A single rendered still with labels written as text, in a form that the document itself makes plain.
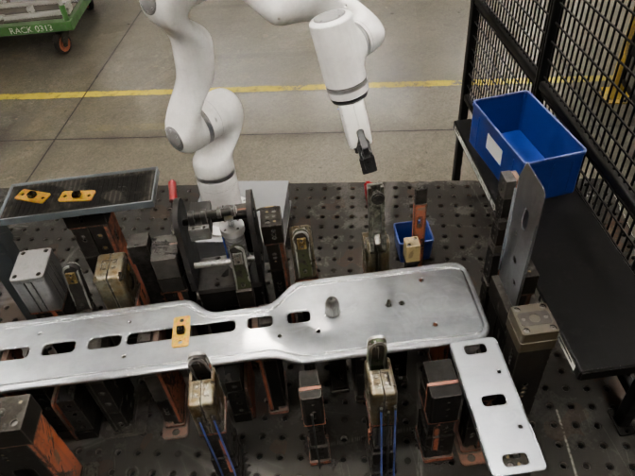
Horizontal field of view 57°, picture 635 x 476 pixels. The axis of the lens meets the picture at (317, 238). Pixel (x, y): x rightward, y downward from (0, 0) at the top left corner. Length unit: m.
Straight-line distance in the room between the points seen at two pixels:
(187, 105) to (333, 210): 0.68
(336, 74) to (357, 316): 0.52
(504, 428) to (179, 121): 1.06
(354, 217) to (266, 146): 1.69
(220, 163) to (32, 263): 0.57
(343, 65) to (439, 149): 2.38
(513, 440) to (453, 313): 0.31
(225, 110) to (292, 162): 1.80
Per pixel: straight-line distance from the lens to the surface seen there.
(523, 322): 1.27
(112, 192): 1.52
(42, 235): 2.25
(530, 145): 1.77
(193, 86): 1.56
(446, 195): 2.09
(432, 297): 1.36
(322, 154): 3.48
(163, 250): 1.44
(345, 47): 1.15
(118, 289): 1.44
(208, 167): 1.72
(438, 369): 1.27
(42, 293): 1.49
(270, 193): 1.97
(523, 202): 1.23
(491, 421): 1.20
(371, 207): 1.32
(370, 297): 1.35
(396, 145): 3.52
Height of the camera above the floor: 2.03
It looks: 44 degrees down
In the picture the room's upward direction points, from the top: 6 degrees counter-clockwise
